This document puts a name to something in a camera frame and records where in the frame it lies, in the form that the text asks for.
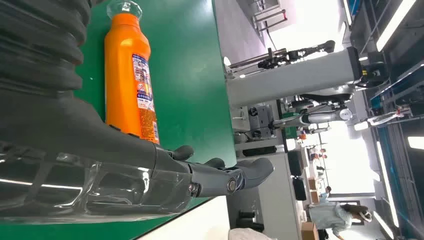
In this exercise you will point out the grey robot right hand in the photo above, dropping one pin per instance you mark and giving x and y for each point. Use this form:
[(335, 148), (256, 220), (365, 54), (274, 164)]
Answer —
[(82, 159)]

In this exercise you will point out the grey machine stand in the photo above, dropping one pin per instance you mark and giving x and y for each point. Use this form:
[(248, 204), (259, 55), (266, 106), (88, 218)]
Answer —
[(291, 78)]

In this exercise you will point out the brown cardboard box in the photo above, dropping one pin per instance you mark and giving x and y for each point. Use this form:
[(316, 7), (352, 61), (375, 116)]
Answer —
[(309, 231)]

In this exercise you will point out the person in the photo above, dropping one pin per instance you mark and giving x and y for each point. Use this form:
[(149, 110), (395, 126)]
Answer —
[(331, 217)]

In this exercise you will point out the ceiling light strip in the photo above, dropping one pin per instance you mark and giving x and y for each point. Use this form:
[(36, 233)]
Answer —
[(396, 24)]

